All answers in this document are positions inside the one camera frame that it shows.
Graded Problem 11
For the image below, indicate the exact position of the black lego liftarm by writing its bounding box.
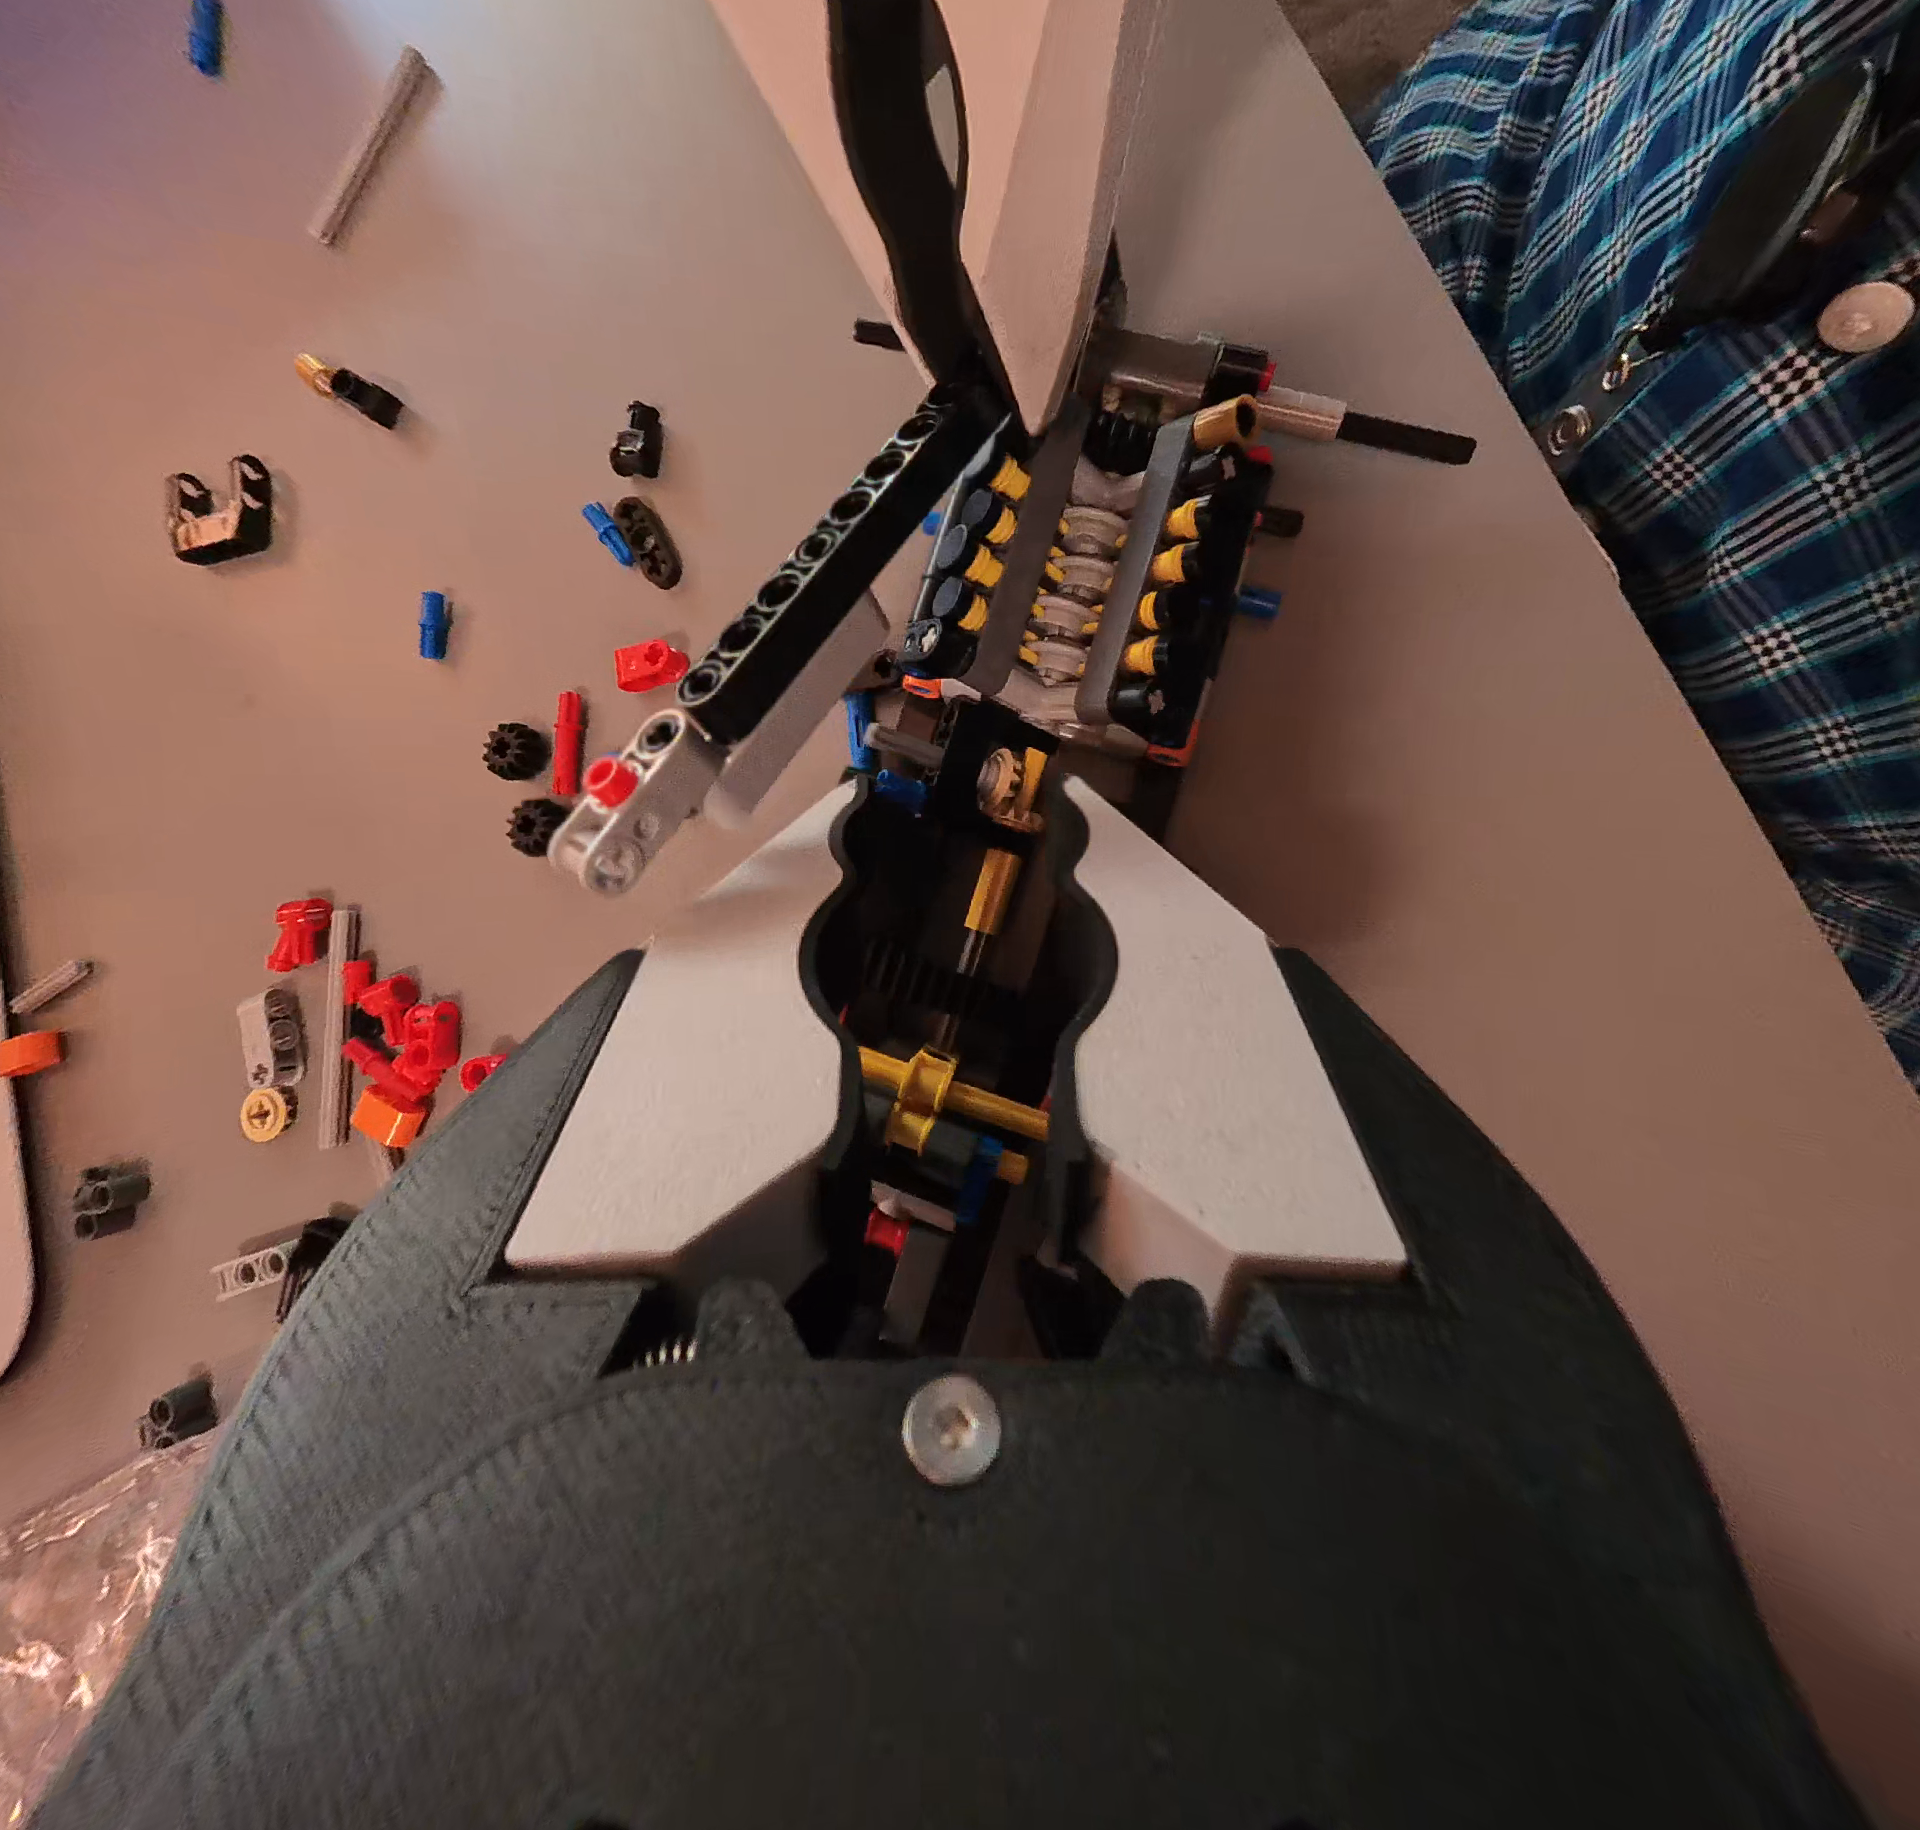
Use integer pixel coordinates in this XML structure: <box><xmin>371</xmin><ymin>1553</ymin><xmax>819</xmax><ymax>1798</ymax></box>
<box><xmin>614</xmin><ymin>499</ymin><xmax>688</xmax><ymax>589</ymax></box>

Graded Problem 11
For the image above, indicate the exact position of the lego car chassis assembly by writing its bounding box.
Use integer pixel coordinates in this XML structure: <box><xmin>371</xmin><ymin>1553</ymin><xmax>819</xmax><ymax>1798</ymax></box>
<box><xmin>789</xmin><ymin>310</ymin><xmax>1487</xmax><ymax>1357</ymax></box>

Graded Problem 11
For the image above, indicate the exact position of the clear plastic bag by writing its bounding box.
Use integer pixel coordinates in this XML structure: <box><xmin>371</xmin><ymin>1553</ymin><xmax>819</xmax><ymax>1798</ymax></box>
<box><xmin>0</xmin><ymin>1452</ymin><xmax>213</xmax><ymax>1830</ymax></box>

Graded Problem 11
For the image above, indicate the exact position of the black and tan lego pin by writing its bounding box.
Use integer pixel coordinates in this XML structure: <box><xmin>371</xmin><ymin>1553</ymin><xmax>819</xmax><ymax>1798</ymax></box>
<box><xmin>293</xmin><ymin>351</ymin><xmax>410</xmax><ymax>429</ymax></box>

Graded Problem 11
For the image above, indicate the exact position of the black strap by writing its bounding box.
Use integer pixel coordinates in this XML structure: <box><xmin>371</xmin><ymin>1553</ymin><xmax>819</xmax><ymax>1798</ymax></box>
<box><xmin>1683</xmin><ymin>47</ymin><xmax>1920</xmax><ymax>327</ymax></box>

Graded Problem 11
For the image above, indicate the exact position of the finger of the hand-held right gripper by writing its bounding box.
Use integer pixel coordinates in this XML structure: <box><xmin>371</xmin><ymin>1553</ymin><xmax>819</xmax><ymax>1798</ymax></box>
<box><xmin>899</xmin><ymin>0</ymin><xmax>1191</xmax><ymax>434</ymax></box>
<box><xmin>654</xmin><ymin>0</ymin><xmax>984</xmax><ymax>394</ymax></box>

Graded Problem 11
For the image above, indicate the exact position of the small black lego bracket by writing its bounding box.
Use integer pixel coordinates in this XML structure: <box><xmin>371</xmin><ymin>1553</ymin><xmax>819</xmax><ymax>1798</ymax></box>
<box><xmin>160</xmin><ymin>450</ymin><xmax>272</xmax><ymax>566</ymax></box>

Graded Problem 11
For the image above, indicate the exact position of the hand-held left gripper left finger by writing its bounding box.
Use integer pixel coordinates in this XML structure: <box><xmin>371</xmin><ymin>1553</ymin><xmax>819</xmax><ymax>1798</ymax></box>
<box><xmin>507</xmin><ymin>783</ymin><xmax>872</xmax><ymax>1357</ymax></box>

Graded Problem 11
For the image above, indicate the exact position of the person's torso plaid shirt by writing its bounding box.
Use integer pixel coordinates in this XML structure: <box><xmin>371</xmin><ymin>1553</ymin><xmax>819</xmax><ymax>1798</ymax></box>
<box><xmin>1356</xmin><ymin>0</ymin><xmax>1920</xmax><ymax>1083</ymax></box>

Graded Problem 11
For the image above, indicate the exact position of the black u-shaped lego bracket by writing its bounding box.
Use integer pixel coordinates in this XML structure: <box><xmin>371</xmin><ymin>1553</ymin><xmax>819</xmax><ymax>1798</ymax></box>
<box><xmin>272</xmin><ymin>1217</ymin><xmax>351</xmax><ymax>1321</ymax></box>

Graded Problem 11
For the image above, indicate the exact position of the grey lego connector block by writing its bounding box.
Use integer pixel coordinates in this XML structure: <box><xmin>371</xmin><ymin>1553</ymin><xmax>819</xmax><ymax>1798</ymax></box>
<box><xmin>231</xmin><ymin>983</ymin><xmax>312</xmax><ymax>1083</ymax></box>

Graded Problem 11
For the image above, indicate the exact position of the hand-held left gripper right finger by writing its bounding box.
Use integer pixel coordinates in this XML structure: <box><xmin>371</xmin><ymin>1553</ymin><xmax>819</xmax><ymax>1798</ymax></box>
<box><xmin>1029</xmin><ymin>773</ymin><xmax>1411</xmax><ymax>1357</ymax></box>

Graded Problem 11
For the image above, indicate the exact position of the long black lego beam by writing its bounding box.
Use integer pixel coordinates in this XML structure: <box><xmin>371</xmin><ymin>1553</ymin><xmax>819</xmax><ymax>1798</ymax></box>
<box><xmin>539</xmin><ymin>383</ymin><xmax>1018</xmax><ymax>901</ymax></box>

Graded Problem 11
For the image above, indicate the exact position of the cluster of red lego connectors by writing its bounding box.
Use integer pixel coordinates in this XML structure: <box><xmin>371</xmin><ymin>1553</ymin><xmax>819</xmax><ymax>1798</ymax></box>
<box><xmin>265</xmin><ymin>901</ymin><xmax>511</xmax><ymax>1098</ymax></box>

